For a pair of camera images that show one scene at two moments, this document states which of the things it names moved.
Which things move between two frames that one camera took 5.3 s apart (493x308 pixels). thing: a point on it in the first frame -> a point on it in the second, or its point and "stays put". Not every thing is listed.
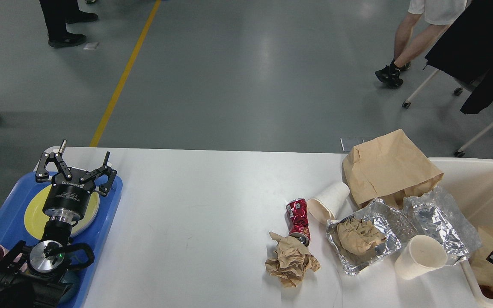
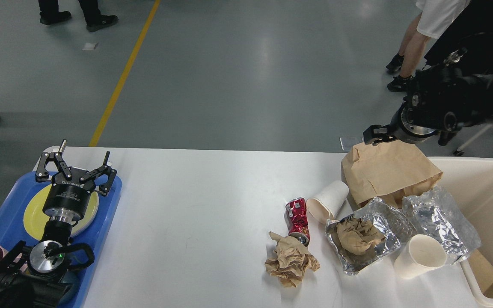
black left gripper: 68,196 stays put
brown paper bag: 390,168 stays put
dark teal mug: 72,278 stays put
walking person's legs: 57,14 -> 49,13
